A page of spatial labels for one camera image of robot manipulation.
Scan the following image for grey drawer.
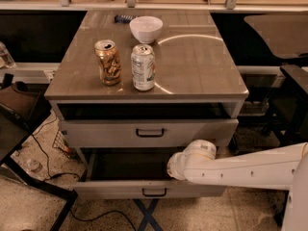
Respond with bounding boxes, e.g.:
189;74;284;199
74;147;224;199
60;119;238;148

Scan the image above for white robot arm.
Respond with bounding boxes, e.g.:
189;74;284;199
167;140;308;231

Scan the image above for grey drawer cabinet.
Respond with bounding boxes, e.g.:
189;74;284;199
44;9;250;168

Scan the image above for white green soda can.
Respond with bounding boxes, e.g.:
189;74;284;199
131;44;155;91

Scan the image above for gold crushed soda can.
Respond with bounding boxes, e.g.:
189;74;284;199
94;39;121;86

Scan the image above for white bowl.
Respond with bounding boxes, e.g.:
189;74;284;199
129;16;163;43

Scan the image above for blue snack wrapper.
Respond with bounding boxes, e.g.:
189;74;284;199
115;14;135;24

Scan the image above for black side table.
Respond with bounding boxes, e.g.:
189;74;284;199
0;73;77;231

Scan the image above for clear plastic water bottle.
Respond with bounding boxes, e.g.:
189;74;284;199
26;159;42;173

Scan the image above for black office chair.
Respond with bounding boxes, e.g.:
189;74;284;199
228;13;308;228

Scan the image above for clear bottle at left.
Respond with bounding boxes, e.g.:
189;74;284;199
0;41;15;68

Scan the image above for wire basket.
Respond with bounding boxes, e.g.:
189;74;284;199
52;130;77;159

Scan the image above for black power cable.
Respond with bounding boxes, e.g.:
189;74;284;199
30;113;138;231

